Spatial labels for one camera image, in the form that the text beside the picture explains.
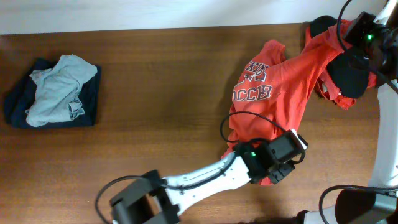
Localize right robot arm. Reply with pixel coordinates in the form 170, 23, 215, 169
303, 1, 397, 223

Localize red garment under pile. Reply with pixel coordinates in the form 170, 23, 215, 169
315, 69, 376, 110

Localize red soccer print t-shirt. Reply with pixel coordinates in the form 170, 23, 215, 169
221, 20, 354, 187

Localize light grey crumpled shirt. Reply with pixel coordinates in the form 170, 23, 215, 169
26, 54, 98, 128

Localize black garment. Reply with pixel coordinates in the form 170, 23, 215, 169
310, 16, 369, 99

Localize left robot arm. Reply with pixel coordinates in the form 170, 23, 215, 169
109, 129, 308, 223

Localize left black cable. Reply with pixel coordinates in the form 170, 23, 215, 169
95, 111, 307, 224

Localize navy blue folded garment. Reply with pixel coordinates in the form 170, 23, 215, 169
3, 58, 101, 129

